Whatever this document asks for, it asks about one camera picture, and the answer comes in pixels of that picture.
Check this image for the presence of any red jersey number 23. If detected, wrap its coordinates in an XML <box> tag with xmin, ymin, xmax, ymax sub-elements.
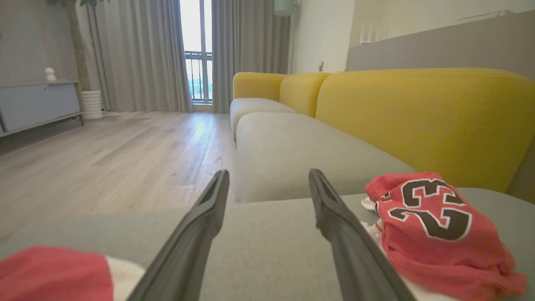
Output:
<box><xmin>362</xmin><ymin>171</ymin><xmax>527</xmax><ymax>301</ymax></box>

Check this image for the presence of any grey partition panel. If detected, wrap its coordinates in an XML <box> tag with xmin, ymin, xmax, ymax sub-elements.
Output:
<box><xmin>348</xmin><ymin>10</ymin><xmax>535</xmax><ymax>80</ymax></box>

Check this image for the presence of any balcony window with railing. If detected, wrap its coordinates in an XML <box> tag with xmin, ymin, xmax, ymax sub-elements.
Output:
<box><xmin>180</xmin><ymin>0</ymin><xmax>213</xmax><ymax>105</ymax></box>

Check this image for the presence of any grey curtain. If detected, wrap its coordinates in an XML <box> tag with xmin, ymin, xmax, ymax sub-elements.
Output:
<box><xmin>86</xmin><ymin>0</ymin><xmax>193</xmax><ymax>112</ymax></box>
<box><xmin>212</xmin><ymin>0</ymin><xmax>291</xmax><ymax>113</ymax></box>

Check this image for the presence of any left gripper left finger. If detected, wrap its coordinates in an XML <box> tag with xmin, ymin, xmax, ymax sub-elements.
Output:
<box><xmin>127</xmin><ymin>169</ymin><xmax>230</xmax><ymax>301</ymax></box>

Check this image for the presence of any pale green lamp shade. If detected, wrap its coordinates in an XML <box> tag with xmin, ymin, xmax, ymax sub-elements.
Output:
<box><xmin>273</xmin><ymin>0</ymin><xmax>299</xmax><ymax>17</ymax></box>

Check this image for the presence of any grey sideboard cabinet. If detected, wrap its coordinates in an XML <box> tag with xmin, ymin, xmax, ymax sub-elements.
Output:
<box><xmin>0</xmin><ymin>80</ymin><xmax>84</xmax><ymax>138</ymax></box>

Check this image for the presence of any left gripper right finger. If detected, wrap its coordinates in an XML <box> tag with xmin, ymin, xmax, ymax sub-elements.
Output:
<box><xmin>308</xmin><ymin>168</ymin><xmax>416</xmax><ymax>301</ymax></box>

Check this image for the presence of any white ribbed plant pot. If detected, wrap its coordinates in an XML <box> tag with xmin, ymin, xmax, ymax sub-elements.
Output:
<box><xmin>81</xmin><ymin>90</ymin><xmax>103</xmax><ymax>120</ymax></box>

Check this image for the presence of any red shorts white stripe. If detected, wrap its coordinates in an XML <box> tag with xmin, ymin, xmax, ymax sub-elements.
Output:
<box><xmin>0</xmin><ymin>246</ymin><xmax>145</xmax><ymax>301</ymax></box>

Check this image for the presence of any yellow sofa back cushion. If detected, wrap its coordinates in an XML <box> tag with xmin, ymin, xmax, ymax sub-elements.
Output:
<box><xmin>316</xmin><ymin>68</ymin><xmax>535</xmax><ymax>194</ymax></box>
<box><xmin>279</xmin><ymin>72</ymin><xmax>333</xmax><ymax>118</ymax></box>
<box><xmin>233</xmin><ymin>72</ymin><xmax>288</xmax><ymax>101</ymax></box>

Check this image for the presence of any large grey sofa seat cushion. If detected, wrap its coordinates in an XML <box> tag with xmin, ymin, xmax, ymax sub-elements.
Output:
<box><xmin>0</xmin><ymin>187</ymin><xmax>535</xmax><ymax>301</ymax></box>

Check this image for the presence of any indoor tree with trunk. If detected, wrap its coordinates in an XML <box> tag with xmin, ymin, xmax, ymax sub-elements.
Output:
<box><xmin>46</xmin><ymin>0</ymin><xmax>109</xmax><ymax>92</ymax></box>

